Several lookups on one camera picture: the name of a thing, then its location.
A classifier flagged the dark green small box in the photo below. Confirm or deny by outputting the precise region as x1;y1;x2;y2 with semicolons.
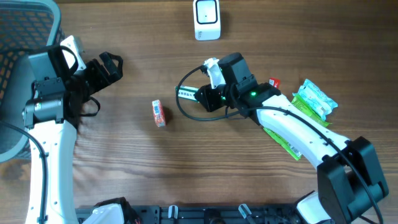
178;85;198;102

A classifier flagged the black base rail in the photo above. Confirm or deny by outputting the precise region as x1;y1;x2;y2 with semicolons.
76;203;312;224

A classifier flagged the red stick packet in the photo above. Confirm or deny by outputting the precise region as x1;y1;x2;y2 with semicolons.
269;77;280;89

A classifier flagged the white barcode scanner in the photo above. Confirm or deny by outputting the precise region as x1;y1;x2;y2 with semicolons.
192;0;221;41

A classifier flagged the green gummy candy bag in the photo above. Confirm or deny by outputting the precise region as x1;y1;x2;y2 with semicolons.
263;94;330;161

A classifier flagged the orange small box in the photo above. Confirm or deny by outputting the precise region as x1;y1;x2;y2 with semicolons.
152;100;166;127

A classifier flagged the teal tissue packet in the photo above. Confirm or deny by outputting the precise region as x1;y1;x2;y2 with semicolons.
292;79;338;121

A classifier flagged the grey plastic shopping basket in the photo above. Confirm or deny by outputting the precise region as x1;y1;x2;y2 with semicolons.
1;0;71;162

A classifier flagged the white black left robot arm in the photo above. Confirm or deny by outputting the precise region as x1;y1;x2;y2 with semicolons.
22;45;123;223

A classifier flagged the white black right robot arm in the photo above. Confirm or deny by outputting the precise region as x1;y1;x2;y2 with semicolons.
195;53;389;223

